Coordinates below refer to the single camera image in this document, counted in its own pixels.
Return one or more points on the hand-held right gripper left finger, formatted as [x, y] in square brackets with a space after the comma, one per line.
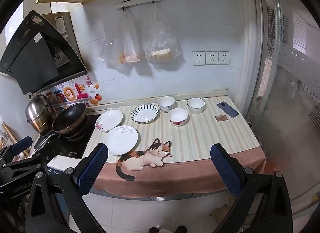
[93, 168]

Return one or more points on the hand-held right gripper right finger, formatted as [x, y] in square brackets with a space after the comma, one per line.
[225, 168]

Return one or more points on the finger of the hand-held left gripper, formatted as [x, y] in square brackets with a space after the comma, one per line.
[53, 149]
[22, 145]

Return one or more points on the white bowl with dark rim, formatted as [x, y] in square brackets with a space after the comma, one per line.
[196, 104]

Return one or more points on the wooden rolling pin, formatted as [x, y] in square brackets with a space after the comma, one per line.
[8, 133]

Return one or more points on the black induction cooktop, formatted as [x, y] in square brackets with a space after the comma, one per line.
[75, 148]

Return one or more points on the dark cooking pan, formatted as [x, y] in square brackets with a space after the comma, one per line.
[78, 130]

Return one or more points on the black frying pan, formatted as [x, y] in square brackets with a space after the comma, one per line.
[70, 118]

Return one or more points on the striped tablecloth with pink border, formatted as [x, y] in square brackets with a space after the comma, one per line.
[200, 143]

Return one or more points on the stainless steel pot with lid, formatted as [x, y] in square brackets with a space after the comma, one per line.
[37, 113]

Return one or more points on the white plate with grey flower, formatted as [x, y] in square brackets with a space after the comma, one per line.
[120, 141]

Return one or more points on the brown cardboard piece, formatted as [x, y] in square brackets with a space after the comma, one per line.
[222, 213]

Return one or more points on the cat-shaped mat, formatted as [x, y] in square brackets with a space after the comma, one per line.
[140, 159]

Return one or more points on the brown printed card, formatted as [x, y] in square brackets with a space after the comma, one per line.
[220, 118]

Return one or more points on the white plate with floral rim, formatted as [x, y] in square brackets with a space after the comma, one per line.
[110, 120]

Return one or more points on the blue smartphone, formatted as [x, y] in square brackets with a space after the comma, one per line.
[228, 109]

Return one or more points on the white bowl with red flowers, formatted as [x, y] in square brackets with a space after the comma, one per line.
[178, 116]

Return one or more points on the blue striped plate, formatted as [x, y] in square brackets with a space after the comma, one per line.
[145, 113]

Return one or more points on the black range hood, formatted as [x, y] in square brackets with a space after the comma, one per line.
[32, 57]

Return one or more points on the white bowl with blue flowers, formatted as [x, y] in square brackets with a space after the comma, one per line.
[165, 102]

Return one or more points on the sliding glass door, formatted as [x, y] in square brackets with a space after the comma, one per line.
[287, 98]

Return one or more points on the clear plastic bag with orange food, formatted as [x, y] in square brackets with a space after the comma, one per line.
[131, 47]

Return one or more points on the clear plastic bag with pale block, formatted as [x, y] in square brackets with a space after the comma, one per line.
[161, 47]

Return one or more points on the colourful wall stickers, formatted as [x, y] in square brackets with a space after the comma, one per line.
[75, 94]

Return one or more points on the white wall socket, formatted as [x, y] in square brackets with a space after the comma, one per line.
[212, 58]
[199, 58]
[223, 57]

